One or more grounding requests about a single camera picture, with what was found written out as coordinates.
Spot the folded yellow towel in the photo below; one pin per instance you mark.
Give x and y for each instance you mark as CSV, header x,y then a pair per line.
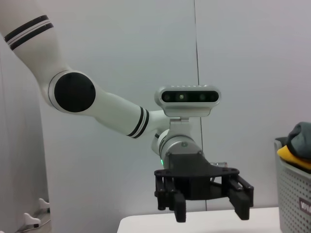
x,y
288,154

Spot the grey perforated plastic storage box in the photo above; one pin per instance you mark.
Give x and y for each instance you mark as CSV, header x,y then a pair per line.
x,y
294,194

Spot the dark green towel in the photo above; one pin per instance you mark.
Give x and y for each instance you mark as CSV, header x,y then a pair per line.
x,y
301,138

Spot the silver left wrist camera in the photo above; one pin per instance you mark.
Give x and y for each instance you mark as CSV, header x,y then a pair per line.
x,y
189,99

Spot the white hook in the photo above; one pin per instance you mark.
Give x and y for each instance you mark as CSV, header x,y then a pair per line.
x,y
45,203
31,219

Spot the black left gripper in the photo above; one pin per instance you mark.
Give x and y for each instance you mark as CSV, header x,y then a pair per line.
x,y
192,174

